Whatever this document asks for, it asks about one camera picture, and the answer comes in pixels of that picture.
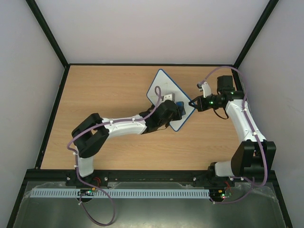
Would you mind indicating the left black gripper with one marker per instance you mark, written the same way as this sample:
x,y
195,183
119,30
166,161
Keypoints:
x,y
177,115

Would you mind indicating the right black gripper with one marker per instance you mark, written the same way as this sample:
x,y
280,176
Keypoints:
x,y
200,103

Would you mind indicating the blue whiteboard eraser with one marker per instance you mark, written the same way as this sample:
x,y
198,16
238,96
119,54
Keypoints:
x,y
180,104

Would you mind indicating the small blue-framed whiteboard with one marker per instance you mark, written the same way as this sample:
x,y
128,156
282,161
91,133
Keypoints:
x,y
168,86

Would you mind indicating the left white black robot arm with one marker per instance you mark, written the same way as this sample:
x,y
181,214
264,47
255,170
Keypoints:
x,y
90,135

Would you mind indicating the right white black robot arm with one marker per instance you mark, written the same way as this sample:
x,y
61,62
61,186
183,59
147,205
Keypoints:
x,y
253,158

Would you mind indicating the right controller circuit board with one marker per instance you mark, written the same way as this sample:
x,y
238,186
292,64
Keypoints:
x,y
220,194

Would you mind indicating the controller circuit board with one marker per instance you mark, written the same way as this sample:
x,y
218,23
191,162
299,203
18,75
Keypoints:
x,y
220,194
87,192

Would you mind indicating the left controller circuit board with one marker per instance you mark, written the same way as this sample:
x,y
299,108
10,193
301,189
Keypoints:
x,y
87,192

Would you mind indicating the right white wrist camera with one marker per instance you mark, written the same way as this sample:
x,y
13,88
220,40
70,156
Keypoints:
x,y
204,88

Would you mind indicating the light blue slotted cable duct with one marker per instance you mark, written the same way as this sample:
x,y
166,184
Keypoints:
x,y
123,194

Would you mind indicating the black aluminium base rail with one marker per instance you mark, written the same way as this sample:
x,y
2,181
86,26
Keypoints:
x,y
103,178

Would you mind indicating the right black frame post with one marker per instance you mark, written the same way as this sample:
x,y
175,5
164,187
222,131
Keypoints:
x,y
256,30

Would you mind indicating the black frame post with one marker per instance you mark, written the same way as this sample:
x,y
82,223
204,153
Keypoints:
x,y
256,30
47,31

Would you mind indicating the left black frame post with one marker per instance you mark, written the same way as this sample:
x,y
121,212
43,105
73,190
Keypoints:
x,y
47,31

